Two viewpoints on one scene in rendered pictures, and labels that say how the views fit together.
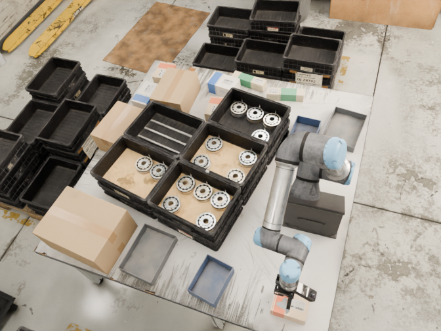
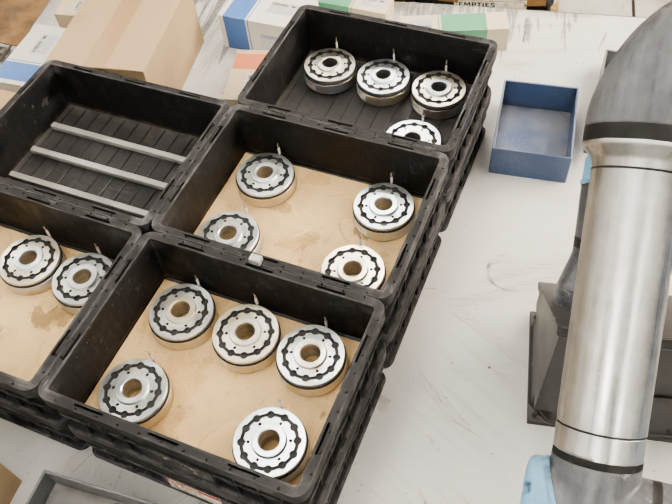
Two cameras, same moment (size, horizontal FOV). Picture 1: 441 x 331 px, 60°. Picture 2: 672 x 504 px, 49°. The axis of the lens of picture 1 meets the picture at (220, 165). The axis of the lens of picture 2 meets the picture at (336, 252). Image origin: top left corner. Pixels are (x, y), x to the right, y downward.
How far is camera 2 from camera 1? 90 cm
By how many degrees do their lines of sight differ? 7
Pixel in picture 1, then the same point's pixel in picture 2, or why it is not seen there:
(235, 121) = (323, 107)
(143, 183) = (30, 327)
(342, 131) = not seen: hidden behind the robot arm
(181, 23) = not seen: outside the picture
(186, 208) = (190, 400)
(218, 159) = (286, 224)
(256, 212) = (430, 386)
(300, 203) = not seen: hidden behind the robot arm
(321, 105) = (559, 54)
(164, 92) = (91, 44)
